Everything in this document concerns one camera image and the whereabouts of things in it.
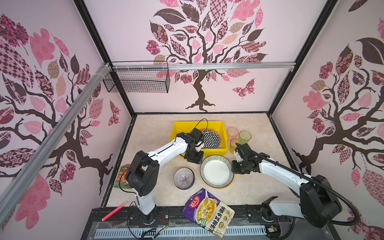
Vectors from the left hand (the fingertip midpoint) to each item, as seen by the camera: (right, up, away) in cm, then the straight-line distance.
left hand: (198, 164), depth 84 cm
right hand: (+20, -3, +2) cm, 20 cm away
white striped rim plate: (+11, -7, +7) cm, 15 cm away
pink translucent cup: (+25, +17, +19) cm, 35 cm away
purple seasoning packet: (+4, -21, -10) cm, 24 cm away
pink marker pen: (-44, -22, -9) cm, 50 cm away
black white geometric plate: (+10, +12, +19) cm, 25 cm away
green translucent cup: (+31, +15, +12) cm, 37 cm away
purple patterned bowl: (-8, -8, -2) cm, 11 cm away
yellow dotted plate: (+14, -12, -4) cm, 19 cm away
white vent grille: (-11, -29, -14) cm, 34 cm away
